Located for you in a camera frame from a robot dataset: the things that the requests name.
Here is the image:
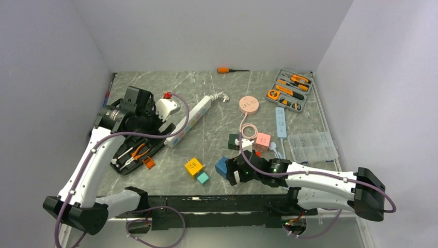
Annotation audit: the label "light blue coiled cable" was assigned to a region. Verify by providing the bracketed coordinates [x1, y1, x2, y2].
[268, 136, 291, 191]

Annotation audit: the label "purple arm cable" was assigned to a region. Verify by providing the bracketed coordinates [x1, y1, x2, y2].
[238, 135, 397, 240]
[54, 91, 191, 248]

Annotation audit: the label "clear plastic screw box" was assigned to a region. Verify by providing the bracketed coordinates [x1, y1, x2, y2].
[287, 132, 339, 164]

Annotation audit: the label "white power strip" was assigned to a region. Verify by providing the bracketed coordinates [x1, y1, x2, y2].
[164, 91, 229, 148]

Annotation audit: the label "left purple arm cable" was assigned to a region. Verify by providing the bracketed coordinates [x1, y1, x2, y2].
[54, 91, 191, 248]

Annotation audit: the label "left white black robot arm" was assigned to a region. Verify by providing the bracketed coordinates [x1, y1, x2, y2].
[43, 86, 180, 237]

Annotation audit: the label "orange handled pliers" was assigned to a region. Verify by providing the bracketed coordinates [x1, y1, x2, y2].
[119, 143, 150, 171]

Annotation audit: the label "yellow tape measure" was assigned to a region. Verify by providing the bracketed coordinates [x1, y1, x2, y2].
[267, 89, 279, 101]

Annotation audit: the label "teal small plug adapter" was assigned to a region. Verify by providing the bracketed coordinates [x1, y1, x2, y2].
[196, 172, 209, 185]

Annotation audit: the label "orange handled screwdriver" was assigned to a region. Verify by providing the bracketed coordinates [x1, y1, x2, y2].
[217, 68, 249, 74]

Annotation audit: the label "dark green cube adapter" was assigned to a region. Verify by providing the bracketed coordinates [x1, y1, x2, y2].
[227, 133, 239, 150]

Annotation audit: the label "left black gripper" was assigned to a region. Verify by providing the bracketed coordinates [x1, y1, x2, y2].
[136, 99, 176, 147]

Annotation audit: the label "grey tool case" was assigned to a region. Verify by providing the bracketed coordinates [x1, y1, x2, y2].
[265, 68, 314, 113]

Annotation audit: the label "blue red pen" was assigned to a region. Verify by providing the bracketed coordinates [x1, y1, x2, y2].
[102, 74, 115, 107]

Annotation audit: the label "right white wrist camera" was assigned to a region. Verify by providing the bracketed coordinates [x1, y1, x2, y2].
[238, 138, 253, 152]

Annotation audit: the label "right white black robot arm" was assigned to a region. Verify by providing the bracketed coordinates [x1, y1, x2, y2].
[225, 150, 387, 222]

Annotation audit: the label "light blue power strip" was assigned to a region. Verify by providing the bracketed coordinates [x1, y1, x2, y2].
[275, 107, 287, 138]

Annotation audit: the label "black tool case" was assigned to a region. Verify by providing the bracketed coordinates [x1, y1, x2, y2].
[102, 98, 168, 176]

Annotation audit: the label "black aluminium base frame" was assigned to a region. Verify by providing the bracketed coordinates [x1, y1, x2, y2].
[62, 194, 366, 230]

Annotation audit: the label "dark blue cube adapter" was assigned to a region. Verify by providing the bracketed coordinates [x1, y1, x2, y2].
[215, 157, 228, 179]

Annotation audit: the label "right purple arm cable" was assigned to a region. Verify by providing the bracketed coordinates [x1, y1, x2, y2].
[238, 135, 397, 240]

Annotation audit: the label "pink cube adapter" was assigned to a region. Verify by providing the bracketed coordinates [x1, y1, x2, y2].
[255, 132, 271, 152]

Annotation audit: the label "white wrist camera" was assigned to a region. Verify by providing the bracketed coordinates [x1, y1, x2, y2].
[155, 92, 180, 122]
[238, 138, 253, 152]

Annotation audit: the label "pink cable with plug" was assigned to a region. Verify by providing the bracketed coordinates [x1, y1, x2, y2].
[239, 113, 259, 141]

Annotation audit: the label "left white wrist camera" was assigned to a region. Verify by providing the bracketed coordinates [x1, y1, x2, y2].
[155, 92, 180, 122]

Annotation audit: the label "white cube adapter with picture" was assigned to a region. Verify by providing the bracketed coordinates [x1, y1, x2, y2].
[233, 170, 241, 187]

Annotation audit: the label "black electrical tape roll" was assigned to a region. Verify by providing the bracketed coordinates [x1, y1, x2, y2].
[291, 102, 302, 112]

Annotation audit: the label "yellow cube adapter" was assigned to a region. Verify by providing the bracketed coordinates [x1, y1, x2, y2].
[184, 158, 204, 178]

